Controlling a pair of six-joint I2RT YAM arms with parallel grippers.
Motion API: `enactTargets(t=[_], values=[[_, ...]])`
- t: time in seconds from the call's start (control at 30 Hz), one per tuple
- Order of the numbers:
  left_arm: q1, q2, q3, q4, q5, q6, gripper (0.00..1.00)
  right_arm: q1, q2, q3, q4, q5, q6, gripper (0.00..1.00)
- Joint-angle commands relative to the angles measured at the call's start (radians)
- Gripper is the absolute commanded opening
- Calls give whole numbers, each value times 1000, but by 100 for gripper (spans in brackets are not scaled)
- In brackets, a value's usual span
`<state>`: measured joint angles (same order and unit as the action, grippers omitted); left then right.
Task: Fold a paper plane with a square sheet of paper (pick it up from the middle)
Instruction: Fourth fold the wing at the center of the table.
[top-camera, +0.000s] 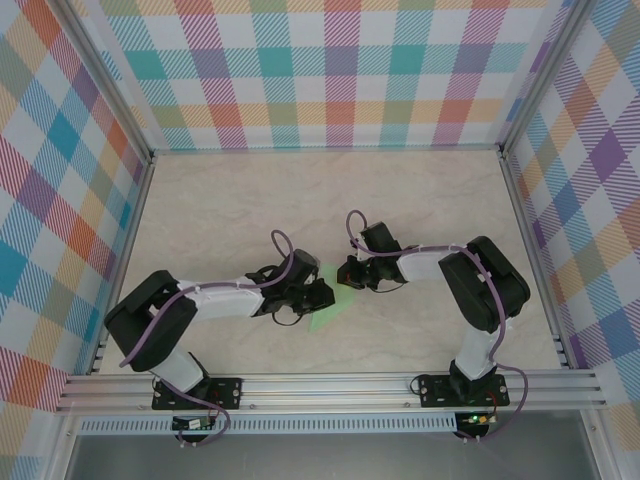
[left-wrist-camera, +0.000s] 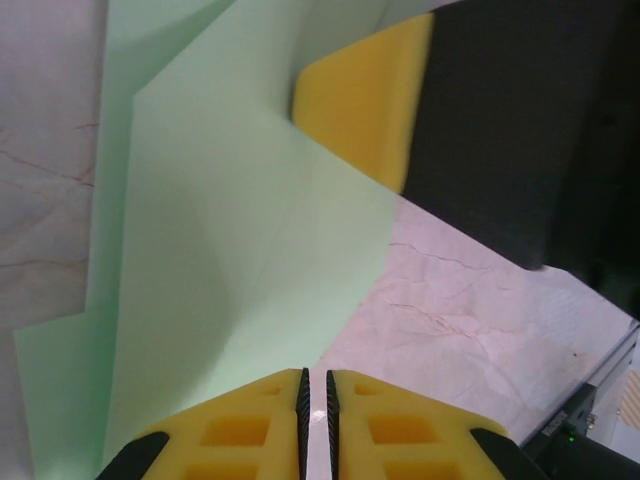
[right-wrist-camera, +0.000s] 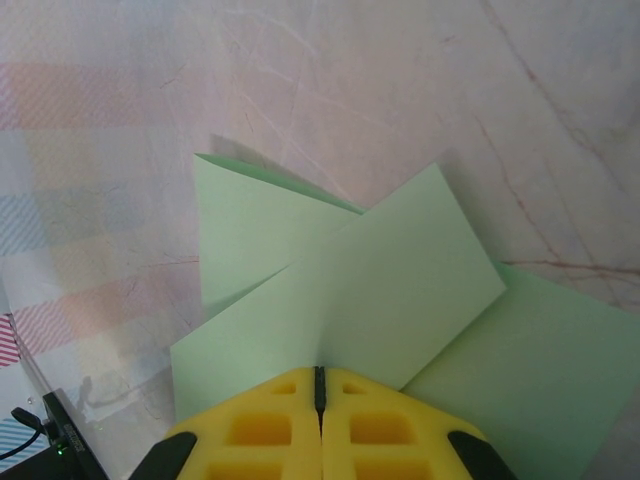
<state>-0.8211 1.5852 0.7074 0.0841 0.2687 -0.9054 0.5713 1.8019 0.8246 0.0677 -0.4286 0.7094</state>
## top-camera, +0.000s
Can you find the thin aluminium table edge strip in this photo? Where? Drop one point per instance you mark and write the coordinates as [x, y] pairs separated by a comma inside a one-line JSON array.
[[325, 148]]

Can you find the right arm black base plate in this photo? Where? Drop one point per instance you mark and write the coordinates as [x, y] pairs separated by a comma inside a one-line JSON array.
[[430, 392]]

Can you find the aluminium table edge rail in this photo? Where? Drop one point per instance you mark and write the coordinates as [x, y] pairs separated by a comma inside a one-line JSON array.
[[530, 240], [132, 235]]

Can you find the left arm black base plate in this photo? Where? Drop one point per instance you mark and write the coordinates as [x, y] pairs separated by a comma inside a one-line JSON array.
[[227, 390]]

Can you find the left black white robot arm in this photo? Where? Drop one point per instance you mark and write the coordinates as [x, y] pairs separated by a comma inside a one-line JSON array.
[[150, 325]]

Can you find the green paper sheet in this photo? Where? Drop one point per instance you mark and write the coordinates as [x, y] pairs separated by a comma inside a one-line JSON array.
[[330, 315]]

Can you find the grey metal panel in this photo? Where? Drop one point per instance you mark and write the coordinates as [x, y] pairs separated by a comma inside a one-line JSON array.
[[325, 457]]

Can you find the wide aluminium mounting rail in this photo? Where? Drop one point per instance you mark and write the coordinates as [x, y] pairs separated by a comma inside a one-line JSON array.
[[325, 392]]

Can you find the aluminium frame post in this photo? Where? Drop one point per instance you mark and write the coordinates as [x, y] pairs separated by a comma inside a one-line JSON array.
[[545, 75], [100, 75]]

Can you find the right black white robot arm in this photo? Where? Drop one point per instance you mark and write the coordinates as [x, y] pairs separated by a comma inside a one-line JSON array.
[[480, 290]]

